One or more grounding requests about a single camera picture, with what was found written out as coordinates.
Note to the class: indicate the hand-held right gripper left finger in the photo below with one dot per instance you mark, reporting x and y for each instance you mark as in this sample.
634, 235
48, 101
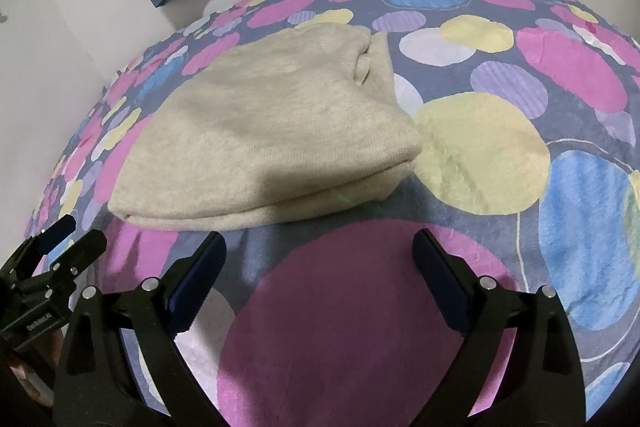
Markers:
195, 292

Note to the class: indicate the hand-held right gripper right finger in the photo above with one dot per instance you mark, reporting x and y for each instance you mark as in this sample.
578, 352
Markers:
440, 282

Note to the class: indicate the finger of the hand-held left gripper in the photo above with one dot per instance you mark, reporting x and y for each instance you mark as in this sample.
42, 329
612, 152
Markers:
85, 253
47, 237

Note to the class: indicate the beige knit sweater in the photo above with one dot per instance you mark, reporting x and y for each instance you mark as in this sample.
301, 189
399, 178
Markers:
260, 132

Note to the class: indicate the person's left hand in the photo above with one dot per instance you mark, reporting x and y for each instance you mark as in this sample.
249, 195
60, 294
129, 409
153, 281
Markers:
27, 369

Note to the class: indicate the colourful dotted blanket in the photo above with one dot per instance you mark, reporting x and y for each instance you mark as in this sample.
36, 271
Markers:
350, 307

